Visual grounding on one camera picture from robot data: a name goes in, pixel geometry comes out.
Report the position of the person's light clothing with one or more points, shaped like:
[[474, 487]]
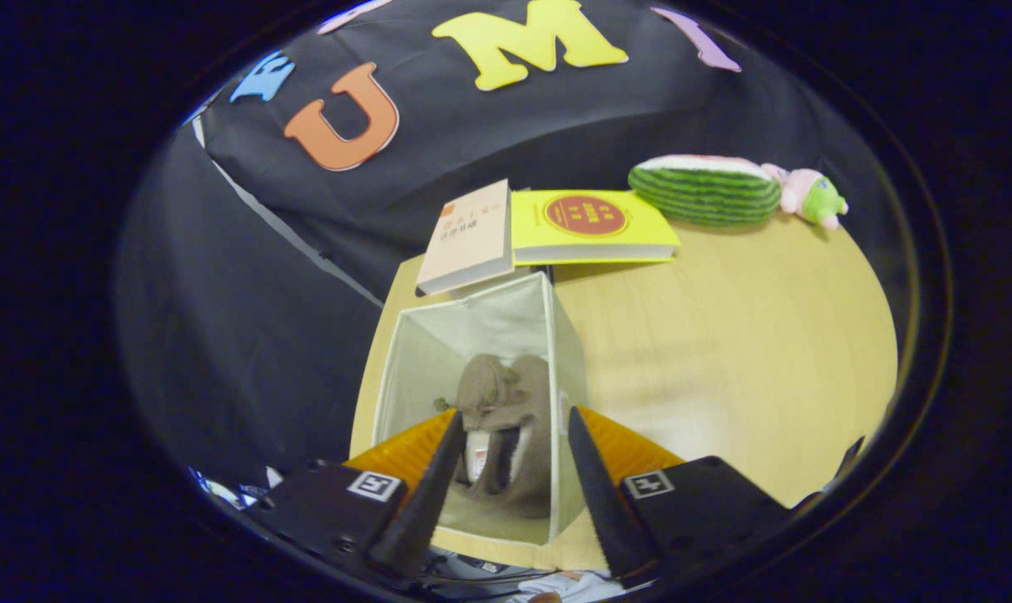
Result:
[[577, 588]]

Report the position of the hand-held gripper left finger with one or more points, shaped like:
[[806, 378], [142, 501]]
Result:
[[426, 494]]

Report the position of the blue printed packet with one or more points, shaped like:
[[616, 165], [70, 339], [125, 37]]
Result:
[[234, 490]]

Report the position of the white fabric storage box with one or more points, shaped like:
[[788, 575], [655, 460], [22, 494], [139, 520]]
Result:
[[472, 327]]

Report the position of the pink and green plush toy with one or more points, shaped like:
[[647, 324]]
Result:
[[808, 197]]

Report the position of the yellow book with red circle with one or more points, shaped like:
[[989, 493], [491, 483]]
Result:
[[590, 222]]

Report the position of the brown fuzzy shoe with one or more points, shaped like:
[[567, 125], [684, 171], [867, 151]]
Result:
[[481, 385], [535, 435]]

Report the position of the cream book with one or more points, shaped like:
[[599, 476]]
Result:
[[468, 234]]

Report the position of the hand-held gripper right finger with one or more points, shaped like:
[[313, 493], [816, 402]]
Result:
[[602, 494]]

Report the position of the watermelon slice plush toy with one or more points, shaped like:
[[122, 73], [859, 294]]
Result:
[[703, 193]]

